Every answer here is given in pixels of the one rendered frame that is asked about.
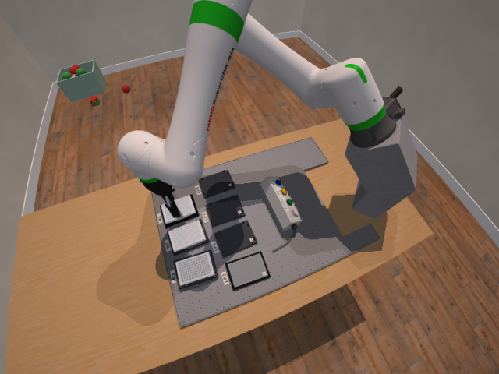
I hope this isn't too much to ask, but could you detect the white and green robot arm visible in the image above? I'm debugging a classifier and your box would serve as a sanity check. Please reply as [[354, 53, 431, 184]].
[[118, 0, 405, 192]]

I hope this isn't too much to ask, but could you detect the grey operator panel with coloured buttons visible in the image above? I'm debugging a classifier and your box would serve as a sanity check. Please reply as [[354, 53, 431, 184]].
[[260, 176, 303, 252]]

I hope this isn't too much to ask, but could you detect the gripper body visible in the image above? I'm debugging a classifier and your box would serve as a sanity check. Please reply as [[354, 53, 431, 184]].
[[153, 185, 172, 200]]

